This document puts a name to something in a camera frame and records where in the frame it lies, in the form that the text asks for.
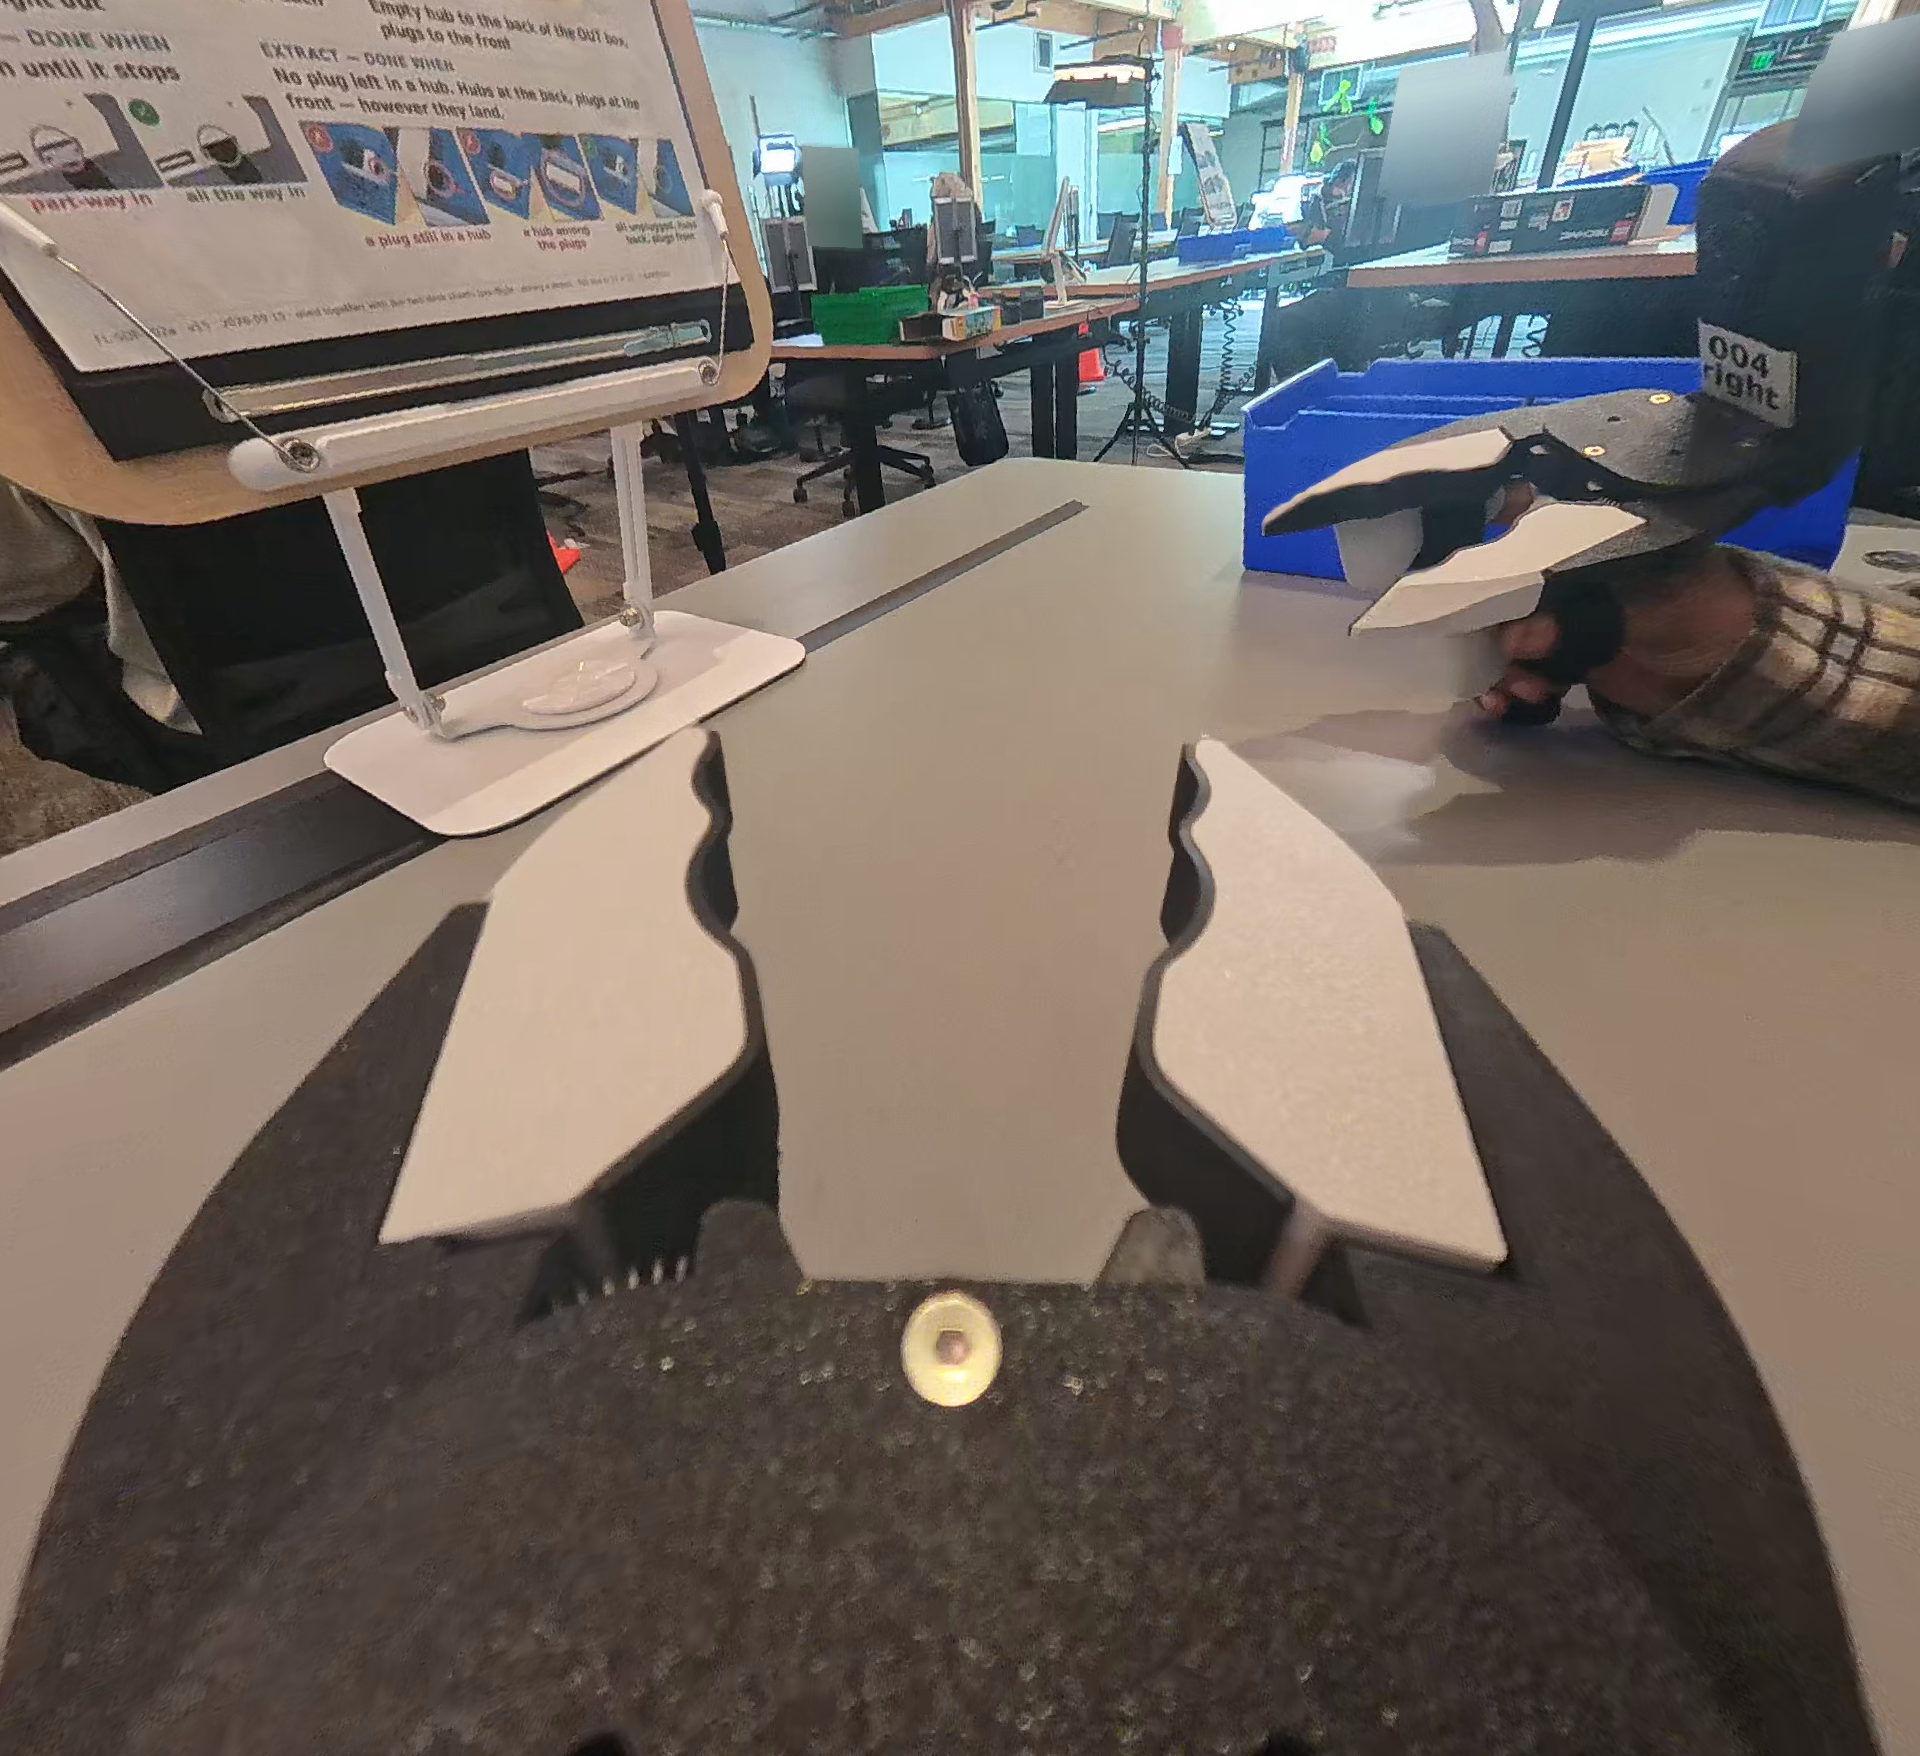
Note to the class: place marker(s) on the wooden top office desk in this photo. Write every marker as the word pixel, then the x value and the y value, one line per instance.
pixel 960 339

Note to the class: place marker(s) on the black office chair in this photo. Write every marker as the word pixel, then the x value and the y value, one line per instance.
pixel 864 437

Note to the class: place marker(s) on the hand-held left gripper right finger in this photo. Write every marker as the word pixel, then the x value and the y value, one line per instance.
pixel 1305 1038

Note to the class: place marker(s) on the instruction board on stand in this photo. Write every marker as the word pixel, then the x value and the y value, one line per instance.
pixel 300 61

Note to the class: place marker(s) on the green crate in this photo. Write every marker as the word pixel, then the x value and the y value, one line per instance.
pixel 869 314

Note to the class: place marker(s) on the person's right forearm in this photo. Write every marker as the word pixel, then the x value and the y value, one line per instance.
pixel 1800 676

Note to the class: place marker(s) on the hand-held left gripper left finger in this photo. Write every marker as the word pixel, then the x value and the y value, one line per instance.
pixel 585 1022

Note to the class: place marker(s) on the blue plastic bin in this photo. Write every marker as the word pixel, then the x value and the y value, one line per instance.
pixel 1305 497

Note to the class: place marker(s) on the black tripod light stand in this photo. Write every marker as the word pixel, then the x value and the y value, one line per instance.
pixel 1148 256

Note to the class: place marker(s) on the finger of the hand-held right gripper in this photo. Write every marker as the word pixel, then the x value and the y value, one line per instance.
pixel 1516 571
pixel 1397 474

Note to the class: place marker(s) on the person's right hand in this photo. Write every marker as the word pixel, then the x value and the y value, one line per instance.
pixel 1680 623

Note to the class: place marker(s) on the black cardboard box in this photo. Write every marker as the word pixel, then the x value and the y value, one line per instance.
pixel 1545 222

